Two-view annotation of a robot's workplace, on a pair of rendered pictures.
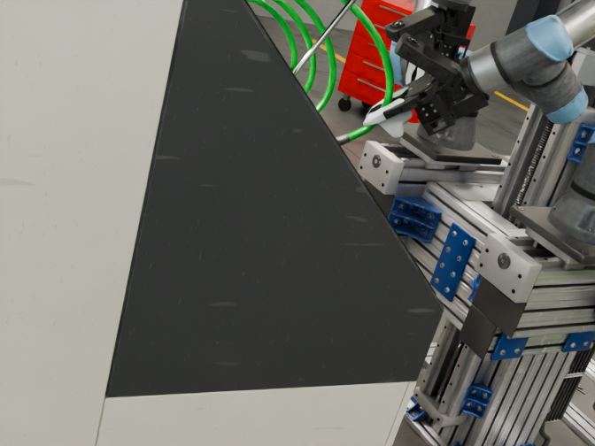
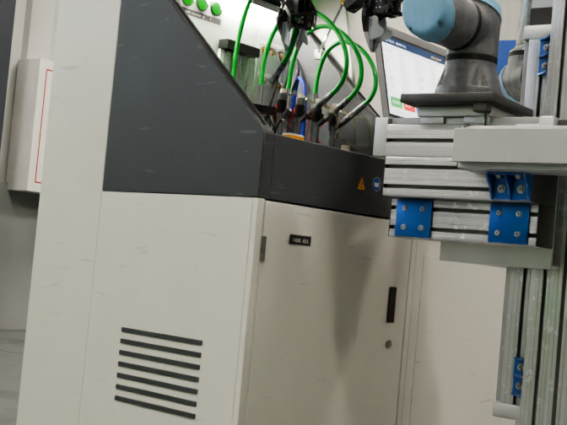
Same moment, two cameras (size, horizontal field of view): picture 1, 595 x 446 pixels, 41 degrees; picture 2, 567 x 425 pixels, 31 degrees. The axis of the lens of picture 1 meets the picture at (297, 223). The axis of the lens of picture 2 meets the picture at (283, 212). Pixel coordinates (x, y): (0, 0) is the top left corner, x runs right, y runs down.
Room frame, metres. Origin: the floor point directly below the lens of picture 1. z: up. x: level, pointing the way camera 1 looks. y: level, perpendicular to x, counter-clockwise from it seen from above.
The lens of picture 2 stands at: (0.52, -2.64, 0.65)
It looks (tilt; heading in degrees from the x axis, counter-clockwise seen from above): 3 degrees up; 71
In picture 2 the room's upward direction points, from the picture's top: 5 degrees clockwise
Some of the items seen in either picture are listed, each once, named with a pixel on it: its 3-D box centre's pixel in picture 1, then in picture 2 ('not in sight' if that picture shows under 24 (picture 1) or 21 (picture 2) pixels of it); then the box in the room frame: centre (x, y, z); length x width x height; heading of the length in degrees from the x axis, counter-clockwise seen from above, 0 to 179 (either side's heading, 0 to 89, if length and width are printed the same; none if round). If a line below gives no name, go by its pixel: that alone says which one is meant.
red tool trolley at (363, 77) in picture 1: (401, 67); not in sight; (5.91, -0.42, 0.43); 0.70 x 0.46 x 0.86; 60
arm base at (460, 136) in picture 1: (451, 121); not in sight; (2.06, -0.31, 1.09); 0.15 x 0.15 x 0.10
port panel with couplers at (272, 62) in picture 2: not in sight; (271, 81); (1.53, 0.45, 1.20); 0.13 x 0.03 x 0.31; 30
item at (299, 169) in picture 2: not in sight; (342, 180); (1.57, -0.10, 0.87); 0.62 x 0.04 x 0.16; 30
